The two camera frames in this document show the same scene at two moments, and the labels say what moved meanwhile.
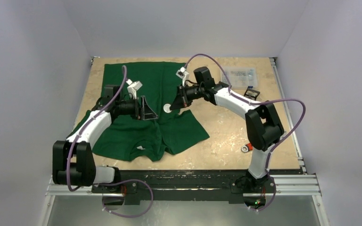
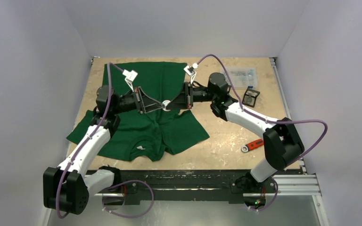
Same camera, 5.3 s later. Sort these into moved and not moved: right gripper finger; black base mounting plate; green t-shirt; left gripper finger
Moved: left gripper finger
Not moved: right gripper finger; black base mounting plate; green t-shirt
